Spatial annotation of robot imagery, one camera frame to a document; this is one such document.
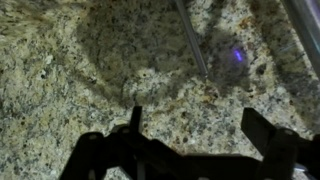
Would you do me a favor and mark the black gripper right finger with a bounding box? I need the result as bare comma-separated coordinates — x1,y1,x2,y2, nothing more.
239,106,320,180

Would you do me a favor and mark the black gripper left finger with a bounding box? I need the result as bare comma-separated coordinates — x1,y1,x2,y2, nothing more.
59,105,201,180

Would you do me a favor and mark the thin steel tap lever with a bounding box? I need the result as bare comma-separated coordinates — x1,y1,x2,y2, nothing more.
174,0,210,80

